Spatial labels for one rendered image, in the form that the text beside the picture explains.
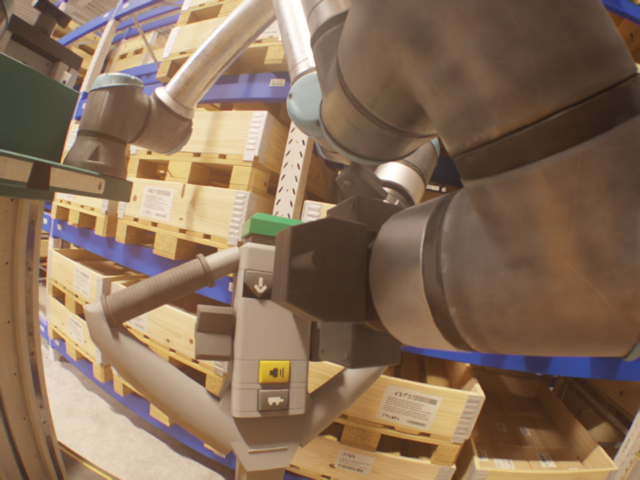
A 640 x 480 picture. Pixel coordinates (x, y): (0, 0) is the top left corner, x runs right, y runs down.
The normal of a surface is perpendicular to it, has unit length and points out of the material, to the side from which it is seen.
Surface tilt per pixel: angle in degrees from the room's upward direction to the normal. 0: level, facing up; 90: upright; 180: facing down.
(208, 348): 57
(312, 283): 74
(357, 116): 146
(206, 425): 80
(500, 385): 90
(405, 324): 134
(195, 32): 90
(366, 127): 156
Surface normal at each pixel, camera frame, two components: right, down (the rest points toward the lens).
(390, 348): 0.47, -0.17
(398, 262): -0.88, -0.19
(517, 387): -0.29, -0.03
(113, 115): 0.77, 0.16
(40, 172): 0.96, 0.28
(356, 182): -0.48, 0.77
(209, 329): 0.44, 0.12
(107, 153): 0.84, -0.18
